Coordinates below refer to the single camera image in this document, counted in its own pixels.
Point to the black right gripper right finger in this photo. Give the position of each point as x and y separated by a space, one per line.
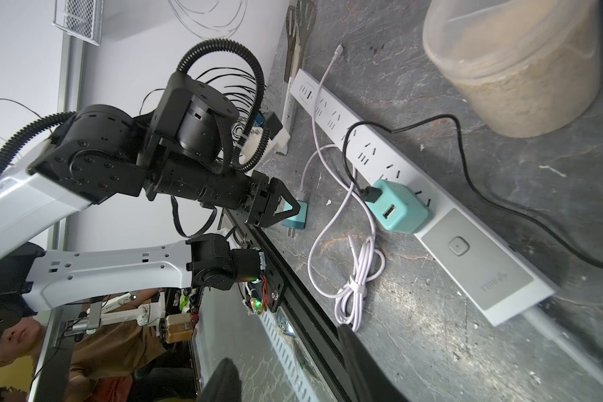
368 380

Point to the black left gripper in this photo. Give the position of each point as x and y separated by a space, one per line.
262 199

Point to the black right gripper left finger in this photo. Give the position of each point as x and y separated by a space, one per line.
224 385

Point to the teal charger with black cable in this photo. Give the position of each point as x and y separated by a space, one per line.
396 207

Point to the teal charger with lilac cable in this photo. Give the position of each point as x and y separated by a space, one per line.
297 222

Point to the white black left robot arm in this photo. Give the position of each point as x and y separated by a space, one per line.
69 161

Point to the white power strip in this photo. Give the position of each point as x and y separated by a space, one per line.
497 279

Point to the metal kitchen tongs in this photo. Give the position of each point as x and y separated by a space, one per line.
300 20

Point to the clear plastic grain jar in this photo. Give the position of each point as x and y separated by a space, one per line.
527 68

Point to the white slotted cable duct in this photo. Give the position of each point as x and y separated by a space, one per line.
293 358

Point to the white wire wall shelf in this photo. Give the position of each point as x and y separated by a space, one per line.
81 19

